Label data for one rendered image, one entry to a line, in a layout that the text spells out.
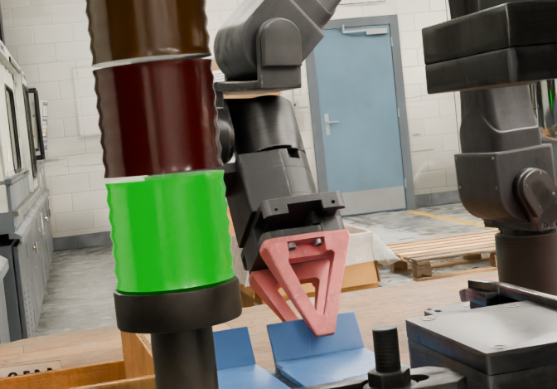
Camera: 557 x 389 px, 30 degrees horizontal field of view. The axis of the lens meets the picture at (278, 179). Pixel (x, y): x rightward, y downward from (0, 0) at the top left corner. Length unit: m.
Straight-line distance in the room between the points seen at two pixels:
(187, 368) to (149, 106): 0.08
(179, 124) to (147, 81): 0.02
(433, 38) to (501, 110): 0.40
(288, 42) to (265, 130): 0.07
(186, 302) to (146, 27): 0.08
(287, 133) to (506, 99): 0.22
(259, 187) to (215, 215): 0.47
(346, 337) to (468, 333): 0.28
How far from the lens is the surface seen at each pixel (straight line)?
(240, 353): 0.78
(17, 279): 5.18
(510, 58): 0.48
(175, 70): 0.31
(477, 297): 0.64
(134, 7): 0.32
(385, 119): 11.81
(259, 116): 0.83
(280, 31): 0.82
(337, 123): 11.65
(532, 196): 0.94
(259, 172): 0.80
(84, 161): 11.31
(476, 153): 0.96
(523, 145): 0.95
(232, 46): 0.84
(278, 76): 0.82
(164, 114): 0.31
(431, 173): 12.00
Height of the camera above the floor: 1.10
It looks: 3 degrees down
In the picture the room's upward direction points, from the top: 6 degrees counter-clockwise
